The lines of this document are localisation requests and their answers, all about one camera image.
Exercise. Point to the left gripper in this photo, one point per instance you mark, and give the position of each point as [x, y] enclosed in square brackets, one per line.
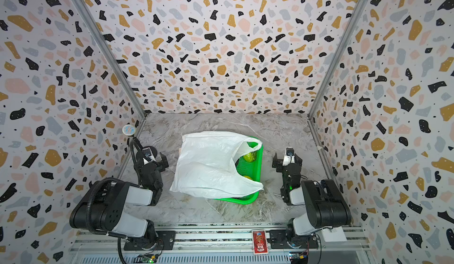
[161, 164]

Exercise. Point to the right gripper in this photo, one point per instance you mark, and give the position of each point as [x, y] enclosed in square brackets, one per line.
[279, 163]

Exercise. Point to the white plastic bag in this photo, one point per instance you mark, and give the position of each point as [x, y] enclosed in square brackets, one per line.
[206, 165]

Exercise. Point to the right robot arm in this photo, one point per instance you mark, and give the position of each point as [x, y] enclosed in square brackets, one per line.
[326, 210]

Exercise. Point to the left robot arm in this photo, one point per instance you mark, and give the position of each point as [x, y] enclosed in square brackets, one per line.
[102, 211]

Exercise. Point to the green plastic basket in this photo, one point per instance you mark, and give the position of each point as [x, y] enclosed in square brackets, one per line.
[250, 169]

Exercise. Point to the yellow-green spotted fruit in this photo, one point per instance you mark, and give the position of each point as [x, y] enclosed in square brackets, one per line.
[250, 157]

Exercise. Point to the white box with label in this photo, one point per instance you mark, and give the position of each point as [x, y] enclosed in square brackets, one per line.
[336, 235]

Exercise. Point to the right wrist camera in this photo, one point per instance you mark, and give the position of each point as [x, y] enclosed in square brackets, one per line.
[289, 157]

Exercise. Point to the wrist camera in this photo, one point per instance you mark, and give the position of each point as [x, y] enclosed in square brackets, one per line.
[289, 157]
[148, 155]

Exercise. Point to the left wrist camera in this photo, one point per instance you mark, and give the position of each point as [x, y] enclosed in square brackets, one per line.
[148, 155]

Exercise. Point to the red card on rail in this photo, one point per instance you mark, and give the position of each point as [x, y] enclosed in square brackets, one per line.
[260, 245]

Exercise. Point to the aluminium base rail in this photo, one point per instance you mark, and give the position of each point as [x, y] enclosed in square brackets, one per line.
[222, 243]

